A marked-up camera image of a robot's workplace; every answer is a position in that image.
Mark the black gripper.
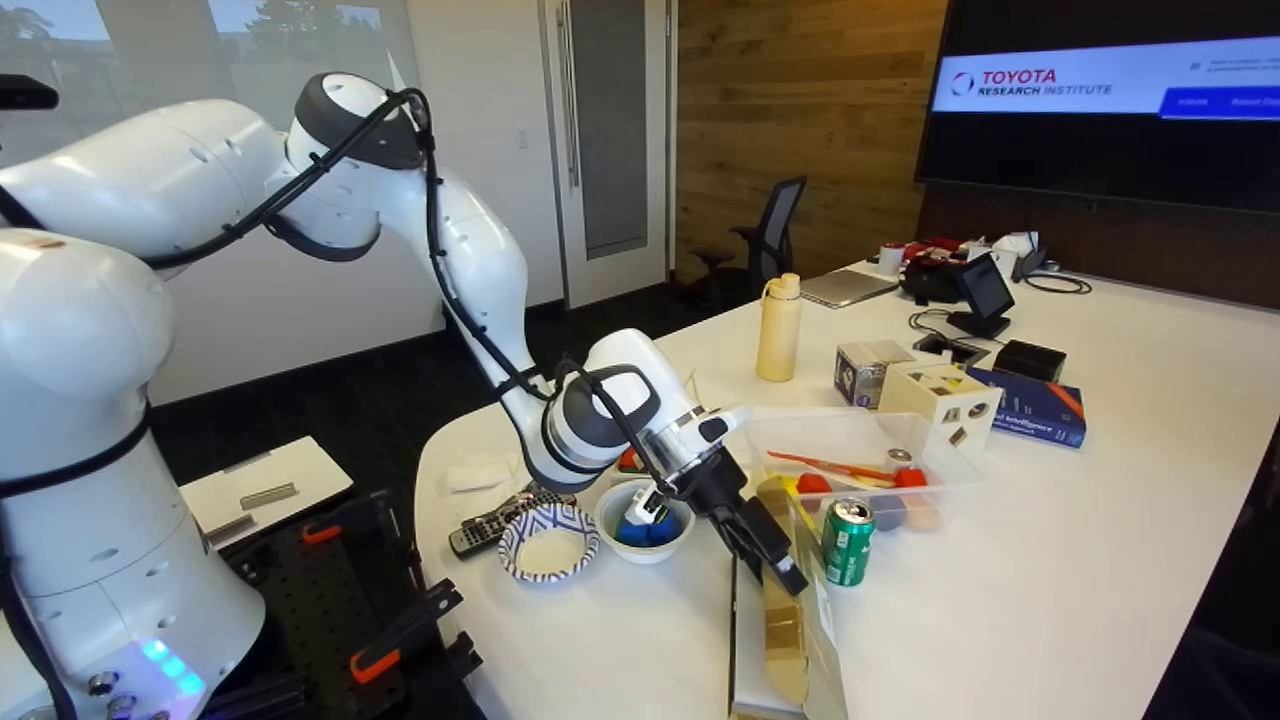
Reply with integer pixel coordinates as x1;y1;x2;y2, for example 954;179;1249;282
659;441;817;600

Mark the brown cardboard box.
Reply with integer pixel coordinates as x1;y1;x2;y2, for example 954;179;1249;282
724;473;853;720

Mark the navy blue flat box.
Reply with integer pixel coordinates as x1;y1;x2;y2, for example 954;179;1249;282
967;362;1091;451

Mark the small black box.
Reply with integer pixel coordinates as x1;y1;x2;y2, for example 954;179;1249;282
993;337;1073;382

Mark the green soda can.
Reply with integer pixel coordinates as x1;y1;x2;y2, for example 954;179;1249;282
817;492;878;590

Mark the blue sponge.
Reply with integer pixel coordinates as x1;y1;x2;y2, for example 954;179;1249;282
610;501;686;549

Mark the clear plastic toy container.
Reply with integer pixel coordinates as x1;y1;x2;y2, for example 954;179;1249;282
742;404;944;535

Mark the white bowl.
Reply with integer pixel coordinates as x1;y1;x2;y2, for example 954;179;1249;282
593;474;700;568

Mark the blue white patterned plate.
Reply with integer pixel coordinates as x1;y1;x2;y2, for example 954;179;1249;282
495;501;603;590

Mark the cream shape sorter cube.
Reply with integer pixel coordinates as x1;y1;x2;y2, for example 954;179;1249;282
874;355;1005;464

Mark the cream plastic bottle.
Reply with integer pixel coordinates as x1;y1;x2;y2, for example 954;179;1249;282
756;269;803;387

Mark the silver laptop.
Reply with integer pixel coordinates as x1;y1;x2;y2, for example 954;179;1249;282
796;262;904;312

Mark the metal stapler tool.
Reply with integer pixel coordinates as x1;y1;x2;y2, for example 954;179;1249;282
443;482;544;561

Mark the white napkin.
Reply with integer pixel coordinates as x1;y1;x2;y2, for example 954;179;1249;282
443;454;521;501

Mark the black bag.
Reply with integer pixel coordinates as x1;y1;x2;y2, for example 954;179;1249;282
900;252;973;306

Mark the black mesh office chair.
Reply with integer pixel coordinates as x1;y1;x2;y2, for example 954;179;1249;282
732;177;813;292

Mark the black tablet on stand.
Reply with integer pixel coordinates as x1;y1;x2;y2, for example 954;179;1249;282
949;252;1019;340

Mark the white device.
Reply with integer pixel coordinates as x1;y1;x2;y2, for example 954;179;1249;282
988;226;1048;280

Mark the white door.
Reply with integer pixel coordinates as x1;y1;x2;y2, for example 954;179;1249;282
536;0;670;312

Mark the black mounting base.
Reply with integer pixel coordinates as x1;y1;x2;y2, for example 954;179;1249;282
225;482;485;720

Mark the white board plate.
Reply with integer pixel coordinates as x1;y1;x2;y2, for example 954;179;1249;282
175;430;357;554

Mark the black clamp orange handle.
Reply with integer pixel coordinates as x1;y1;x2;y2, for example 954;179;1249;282
347;575;462;693
292;488;390;552

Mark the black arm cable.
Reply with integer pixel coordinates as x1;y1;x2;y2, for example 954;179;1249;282
0;82;670;720

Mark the wall television screen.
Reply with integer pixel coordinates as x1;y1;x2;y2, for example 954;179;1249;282
914;0;1280;211

